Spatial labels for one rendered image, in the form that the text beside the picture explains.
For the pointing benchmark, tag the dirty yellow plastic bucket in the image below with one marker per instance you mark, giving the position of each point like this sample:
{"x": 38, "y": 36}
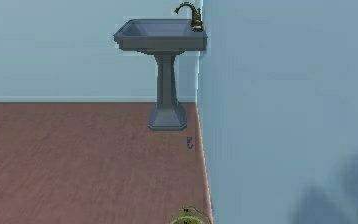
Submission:
{"x": 188, "y": 218}

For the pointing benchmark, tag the small dark blue object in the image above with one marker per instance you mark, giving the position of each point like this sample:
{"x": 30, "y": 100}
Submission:
{"x": 189, "y": 142}

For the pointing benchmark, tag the brass faucet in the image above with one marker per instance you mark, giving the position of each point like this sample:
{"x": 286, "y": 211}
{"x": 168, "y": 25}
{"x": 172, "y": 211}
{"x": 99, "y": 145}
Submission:
{"x": 196, "y": 20}

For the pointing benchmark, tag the grey pedestal sink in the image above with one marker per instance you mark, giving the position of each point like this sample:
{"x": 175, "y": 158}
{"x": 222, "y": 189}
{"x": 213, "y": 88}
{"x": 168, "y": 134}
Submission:
{"x": 163, "y": 39}

